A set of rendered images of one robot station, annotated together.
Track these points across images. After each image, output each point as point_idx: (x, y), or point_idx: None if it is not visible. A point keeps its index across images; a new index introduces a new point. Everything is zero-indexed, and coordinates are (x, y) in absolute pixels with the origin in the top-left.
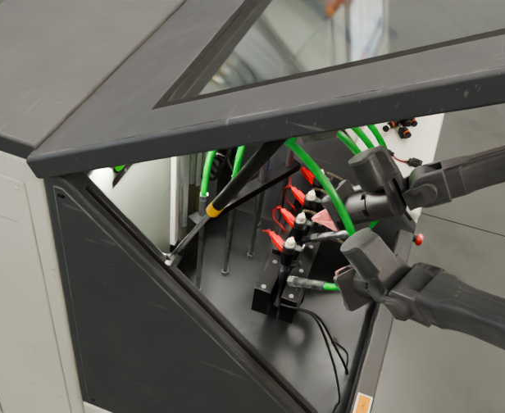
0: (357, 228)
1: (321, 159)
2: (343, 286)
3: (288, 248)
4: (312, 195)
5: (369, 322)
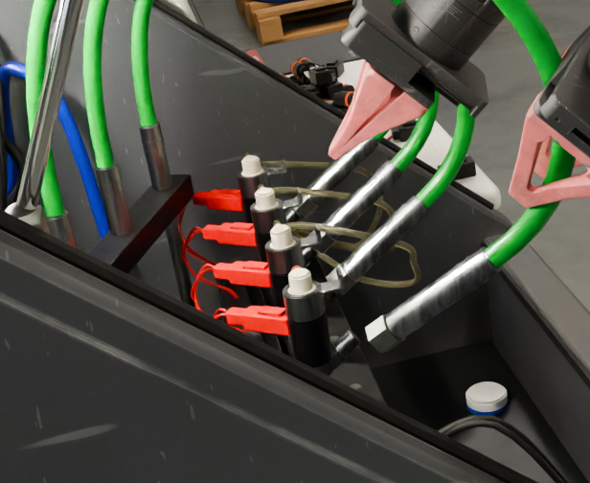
0: (466, 78)
1: (228, 156)
2: (587, 112)
3: (305, 297)
4: (270, 194)
5: (571, 460)
